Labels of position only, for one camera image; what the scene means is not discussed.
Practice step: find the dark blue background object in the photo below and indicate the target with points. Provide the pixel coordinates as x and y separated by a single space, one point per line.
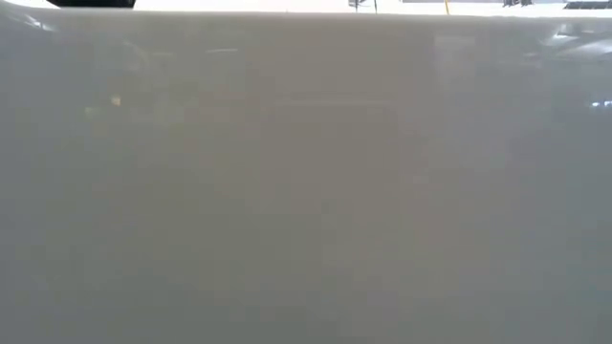
516 2

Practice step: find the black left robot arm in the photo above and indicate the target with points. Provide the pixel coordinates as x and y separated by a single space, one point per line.
91 3

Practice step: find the metal chair legs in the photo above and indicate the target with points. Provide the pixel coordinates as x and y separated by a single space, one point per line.
356 6

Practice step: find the yellow pole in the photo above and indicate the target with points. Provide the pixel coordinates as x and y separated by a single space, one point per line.
447 6

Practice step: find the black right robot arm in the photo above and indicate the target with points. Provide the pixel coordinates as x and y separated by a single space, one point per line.
590 5

